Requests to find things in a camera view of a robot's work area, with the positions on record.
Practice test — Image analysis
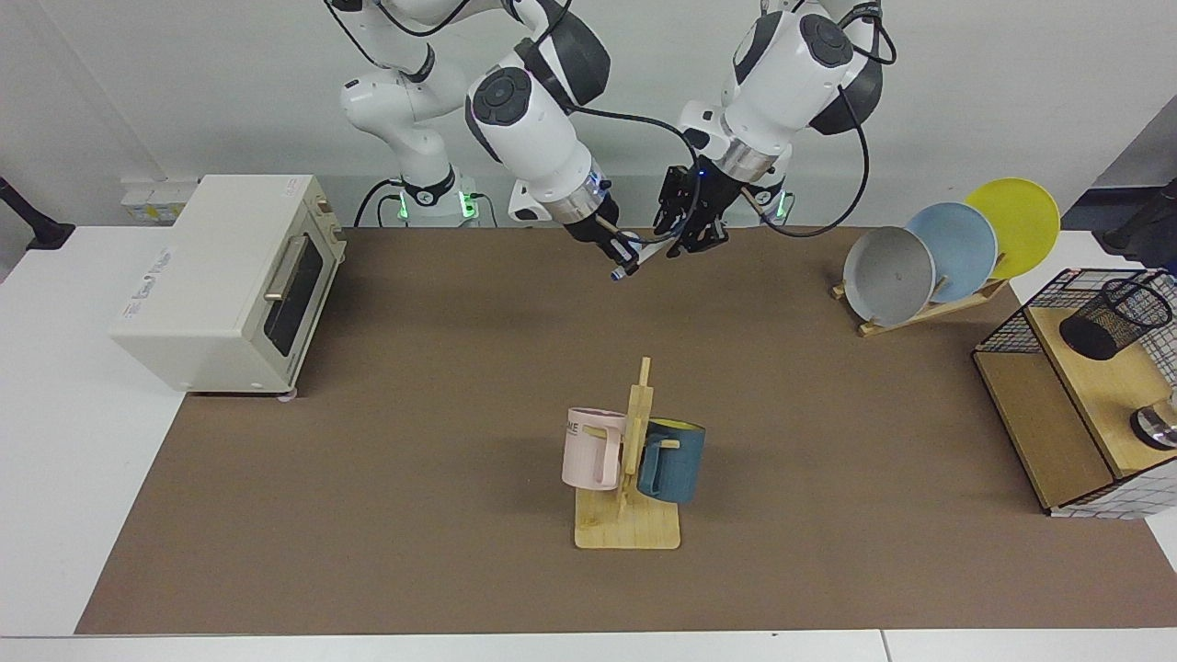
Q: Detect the white wall power strip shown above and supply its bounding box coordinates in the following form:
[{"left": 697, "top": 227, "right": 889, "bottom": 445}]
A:
[{"left": 121, "top": 179, "right": 201, "bottom": 224}]

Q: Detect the black stand foot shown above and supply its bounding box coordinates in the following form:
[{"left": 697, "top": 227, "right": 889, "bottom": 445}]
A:
[{"left": 0, "top": 177, "right": 76, "bottom": 251}]

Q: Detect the yellow plate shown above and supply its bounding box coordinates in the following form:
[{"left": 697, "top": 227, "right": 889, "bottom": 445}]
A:
[{"left": 966, "top": 177, "right": 1061, "bottom": 280}]

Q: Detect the wire basket with wooden floor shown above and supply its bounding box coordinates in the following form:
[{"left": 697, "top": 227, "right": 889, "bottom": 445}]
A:
[{"left": 973, "top": 268, "right": 1177, "bottom": 520}]

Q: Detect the brown table cloth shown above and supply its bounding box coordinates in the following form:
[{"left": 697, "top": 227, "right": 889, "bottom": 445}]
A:
[{"left": 74, "top": 226, "right": 1177, "bottom": 635}]

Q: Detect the wooden plate rack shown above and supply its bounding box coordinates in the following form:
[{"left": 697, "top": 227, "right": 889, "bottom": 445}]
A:
[{"left": 832, "top": 276, "right": 1010, "bottom": 337}]

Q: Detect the black mesh pen holder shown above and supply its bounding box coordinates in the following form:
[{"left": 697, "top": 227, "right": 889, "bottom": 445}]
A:
[{"left": 1059, "top": 279, "right": 1174, "bottom": 361}]

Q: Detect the pale toaster oven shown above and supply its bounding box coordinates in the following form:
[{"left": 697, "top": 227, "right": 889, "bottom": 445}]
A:
[{"left": 109, "top": 175, "right": 348, "bottom": 398}]

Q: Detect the light blue plate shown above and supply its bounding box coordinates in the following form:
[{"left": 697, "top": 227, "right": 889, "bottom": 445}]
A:
[{"left": 906, "top": 202, "right": 999, "bottom": 305}]

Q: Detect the glass lid with silver knob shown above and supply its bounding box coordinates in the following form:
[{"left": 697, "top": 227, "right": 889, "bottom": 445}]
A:
[{"left": 1129, "top": 391, "right": 1177, "bottom": 451}]

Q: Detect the pink mug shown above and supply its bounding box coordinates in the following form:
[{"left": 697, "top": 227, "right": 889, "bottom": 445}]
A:
[{"left": 562, "top": 407, "right": 629, "bottom": 492}]

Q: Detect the teal mug with yellow inside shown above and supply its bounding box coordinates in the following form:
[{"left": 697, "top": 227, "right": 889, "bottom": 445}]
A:
[{"left": 636, "top": 418, "right": 707, "bottom": 505}]

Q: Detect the grey plate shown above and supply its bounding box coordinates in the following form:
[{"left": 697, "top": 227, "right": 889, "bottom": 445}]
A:
[{"left": 843, "top": 227, "right": 936, "bottom": 327}]

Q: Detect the black equipment piece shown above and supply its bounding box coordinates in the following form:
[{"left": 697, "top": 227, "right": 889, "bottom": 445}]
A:
[{"left": 1094, "top": 179, "right": 1177, "bottom": 273}]

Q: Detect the white marker with blue cap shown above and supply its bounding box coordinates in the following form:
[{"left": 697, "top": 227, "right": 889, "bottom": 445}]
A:
[{"left": 609, "top": 237, "right": 681, "bottom": 280}]

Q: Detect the wooden cup stand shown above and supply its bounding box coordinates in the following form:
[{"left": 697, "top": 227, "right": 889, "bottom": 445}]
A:
[{"left": 575, "top": 357, "right": 682, "bottom": 551}]

